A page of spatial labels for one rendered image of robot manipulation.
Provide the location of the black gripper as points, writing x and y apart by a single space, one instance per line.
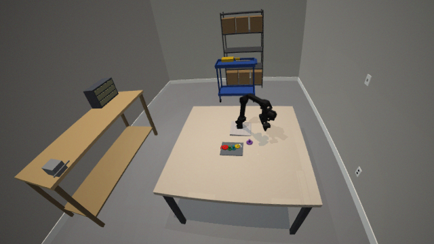
264 122

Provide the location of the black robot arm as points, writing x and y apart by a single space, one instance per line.
263 103

